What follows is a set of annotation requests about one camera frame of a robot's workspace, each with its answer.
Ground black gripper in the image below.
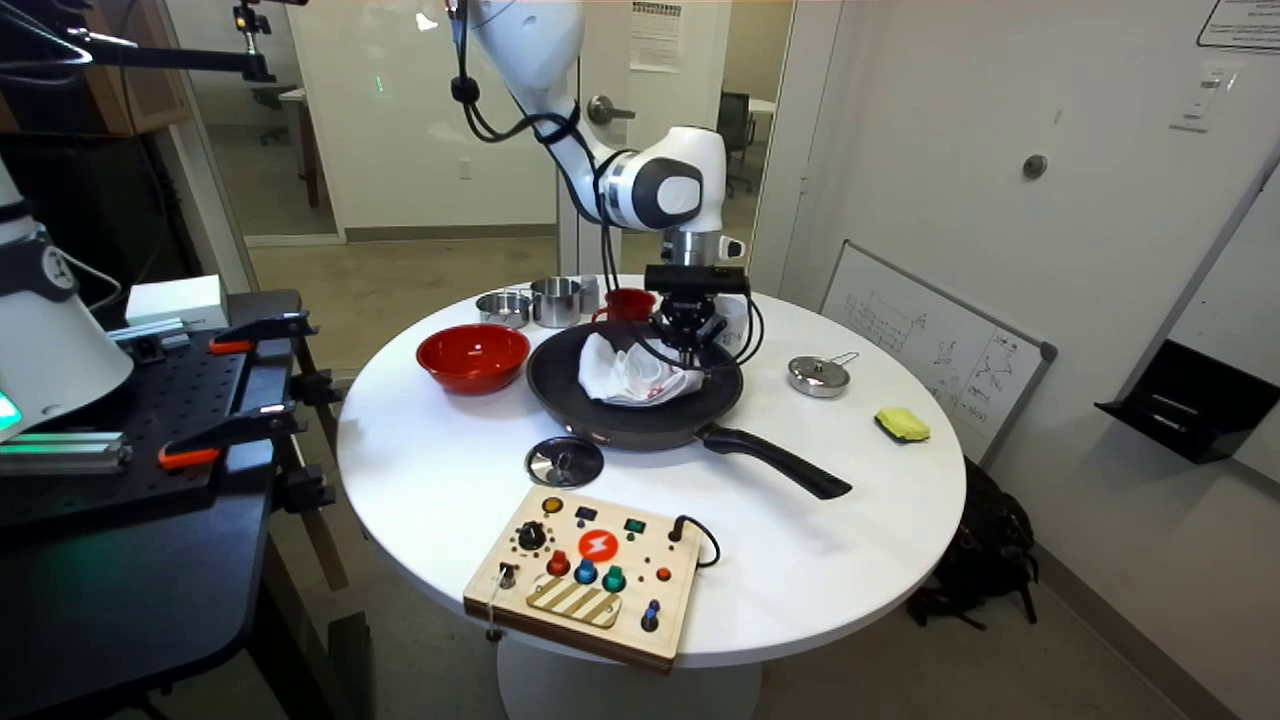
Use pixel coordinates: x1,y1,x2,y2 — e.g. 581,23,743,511
657,293,732,372

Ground white towel with red stripes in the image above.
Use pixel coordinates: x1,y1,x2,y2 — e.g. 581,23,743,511
572,321,710,406

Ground black frying pan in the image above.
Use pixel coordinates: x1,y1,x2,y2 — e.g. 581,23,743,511
525,321,855,503

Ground white mug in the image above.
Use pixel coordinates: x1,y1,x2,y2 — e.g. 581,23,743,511
718,293,753,350

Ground tall steel pot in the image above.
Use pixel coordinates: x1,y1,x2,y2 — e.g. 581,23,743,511
529,272,603,329

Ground round silver metal lid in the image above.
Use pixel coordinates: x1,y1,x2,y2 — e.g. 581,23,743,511
520,430,610,493

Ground red bowl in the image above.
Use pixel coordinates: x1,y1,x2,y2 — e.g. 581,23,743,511
412,321,531,400

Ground yellow sponge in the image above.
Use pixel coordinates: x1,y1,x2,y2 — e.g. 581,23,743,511
874,402,935,446

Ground wooden busy board with buttons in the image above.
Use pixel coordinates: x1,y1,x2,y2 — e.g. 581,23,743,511
459,485,723,673

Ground black backpack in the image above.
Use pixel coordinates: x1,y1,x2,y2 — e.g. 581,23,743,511
906,455,1043,630

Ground white box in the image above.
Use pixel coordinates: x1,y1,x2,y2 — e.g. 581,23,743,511
119,272,232,335

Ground dark robot platform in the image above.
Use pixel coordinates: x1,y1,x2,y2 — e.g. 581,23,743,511
0,288,339,720

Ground grey metal bar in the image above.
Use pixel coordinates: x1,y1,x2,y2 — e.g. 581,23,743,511
0,426,135,478

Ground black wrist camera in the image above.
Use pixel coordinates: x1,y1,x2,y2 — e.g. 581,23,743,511
645,260,753,299

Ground red cup with long handle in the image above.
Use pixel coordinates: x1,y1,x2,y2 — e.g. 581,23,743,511
592,284,662,330

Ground shallow steel pot with handles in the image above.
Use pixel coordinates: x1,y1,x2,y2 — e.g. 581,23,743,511
471,288,540,330

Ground whiteboard leaning on wall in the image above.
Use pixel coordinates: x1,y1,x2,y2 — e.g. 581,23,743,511
817,238,1059,468

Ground silver door handle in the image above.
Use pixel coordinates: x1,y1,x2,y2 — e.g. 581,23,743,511
589,93,640,131

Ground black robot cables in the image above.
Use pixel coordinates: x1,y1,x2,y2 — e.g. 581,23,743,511
444,0,771,376

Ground black clamp with orange handle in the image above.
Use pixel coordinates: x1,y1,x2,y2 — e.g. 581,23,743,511
153,396,306,478
155,311,315,376

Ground black wall tray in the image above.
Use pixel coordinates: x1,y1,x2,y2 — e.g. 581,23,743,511
1093,335,1280,468

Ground white light switch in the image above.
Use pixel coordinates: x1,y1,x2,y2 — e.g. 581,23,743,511
1170,63,1234,134

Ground white wall sign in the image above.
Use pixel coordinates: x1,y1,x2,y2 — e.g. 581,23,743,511
1192,0,1280,54

